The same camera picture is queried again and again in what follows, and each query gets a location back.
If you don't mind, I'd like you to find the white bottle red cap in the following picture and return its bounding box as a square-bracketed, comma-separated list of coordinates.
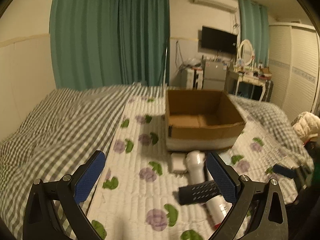
[186, 151, 232, 228]

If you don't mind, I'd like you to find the black remote control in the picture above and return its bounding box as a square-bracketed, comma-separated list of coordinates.
[178, 180, 221, 205]

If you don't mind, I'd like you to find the white square box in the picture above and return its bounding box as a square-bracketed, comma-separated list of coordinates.
[171, 153, 187, 174]

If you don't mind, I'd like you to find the black small device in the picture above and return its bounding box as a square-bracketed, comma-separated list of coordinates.
[272, 164, 296, 179]

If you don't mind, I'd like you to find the grey checkered bed sheet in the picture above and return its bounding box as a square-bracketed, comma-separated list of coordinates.
[1, 85, 313, 239]

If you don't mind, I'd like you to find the white floral quilt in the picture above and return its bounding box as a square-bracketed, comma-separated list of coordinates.
[88, 98, 297, 239]

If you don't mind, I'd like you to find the cream puffer jacket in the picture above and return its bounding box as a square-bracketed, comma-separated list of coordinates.
[291, 112, 320, 145]

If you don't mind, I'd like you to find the open cardboard box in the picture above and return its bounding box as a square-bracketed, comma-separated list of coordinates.
[165, 89, 246, 152]

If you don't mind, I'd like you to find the white dressing table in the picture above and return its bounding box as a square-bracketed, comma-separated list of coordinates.
[225, 70, 273, 102]

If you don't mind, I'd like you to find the grey mini fridge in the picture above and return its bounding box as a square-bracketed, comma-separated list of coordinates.
[202, 61, 227, 90]

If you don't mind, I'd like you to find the white suitcase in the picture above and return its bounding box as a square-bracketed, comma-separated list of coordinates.
[181, 68, 203, 90]

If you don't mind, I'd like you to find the white oval vanity mirror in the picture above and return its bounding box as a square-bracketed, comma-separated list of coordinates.
[237, 39, 254, 67]

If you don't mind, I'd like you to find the white louvred wardrobe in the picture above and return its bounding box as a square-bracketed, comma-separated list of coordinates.
[268, 23, 319, 121]

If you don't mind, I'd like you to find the large green curtain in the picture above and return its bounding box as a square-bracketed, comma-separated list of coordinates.
[49, 0, 170, 90]

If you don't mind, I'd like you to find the right green curtain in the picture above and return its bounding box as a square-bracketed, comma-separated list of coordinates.
[238, 0, 270, 66]

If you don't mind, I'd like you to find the white air conditioner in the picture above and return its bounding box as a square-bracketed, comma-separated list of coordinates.
[193, 0, 238, 13]

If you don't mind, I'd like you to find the black wall television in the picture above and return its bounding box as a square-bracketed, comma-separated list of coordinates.
[201, 26, 238, 55]

